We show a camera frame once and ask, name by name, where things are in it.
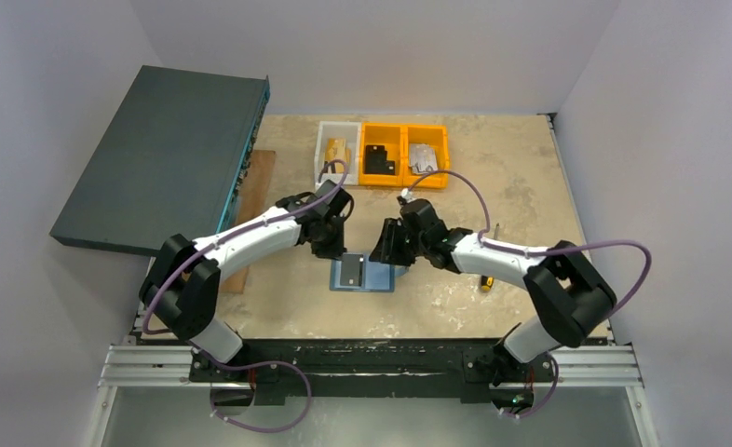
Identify black credit card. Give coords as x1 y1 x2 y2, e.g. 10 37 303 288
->
338 253 365 288

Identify teal card holder wallet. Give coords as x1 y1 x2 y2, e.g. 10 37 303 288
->
329 253 409 292

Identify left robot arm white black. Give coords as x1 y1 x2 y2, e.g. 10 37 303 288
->
139 181 355 363

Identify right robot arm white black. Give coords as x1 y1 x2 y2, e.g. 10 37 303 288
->
369 199 617 364

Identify black cards in yellow bin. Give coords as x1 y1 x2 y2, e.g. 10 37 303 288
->
362 144 396 175

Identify gold cards in white bin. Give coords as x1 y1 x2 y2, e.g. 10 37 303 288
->
322 137 354 174

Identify silver cards in yellow bin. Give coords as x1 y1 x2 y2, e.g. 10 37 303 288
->
408 143 439 176

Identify wooden board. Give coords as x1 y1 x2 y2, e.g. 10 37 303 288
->
220 150 277 294

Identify white plastic bin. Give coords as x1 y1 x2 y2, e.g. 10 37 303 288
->
313 121 361 186

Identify yellow bin middle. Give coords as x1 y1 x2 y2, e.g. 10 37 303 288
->
359 122 404 188

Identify yellow bin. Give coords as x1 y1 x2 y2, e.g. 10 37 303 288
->
399 124 451 186
359 122 404 188

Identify yellow bin right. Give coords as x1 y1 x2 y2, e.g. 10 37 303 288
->
399 124 451 186

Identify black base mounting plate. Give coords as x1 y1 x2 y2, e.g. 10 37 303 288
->
190 338 560 409

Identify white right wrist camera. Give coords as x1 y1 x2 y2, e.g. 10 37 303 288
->
397 188 415 207

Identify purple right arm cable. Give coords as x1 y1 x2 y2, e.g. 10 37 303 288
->
402 169 654 421

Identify yellow handled screwdriver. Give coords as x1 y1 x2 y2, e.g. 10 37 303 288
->
479 223 502 292

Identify dark grey network switch box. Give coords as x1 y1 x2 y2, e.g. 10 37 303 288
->
50 65 270 257

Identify aluminium frame rail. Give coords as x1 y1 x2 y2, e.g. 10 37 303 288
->
85 255 660 447

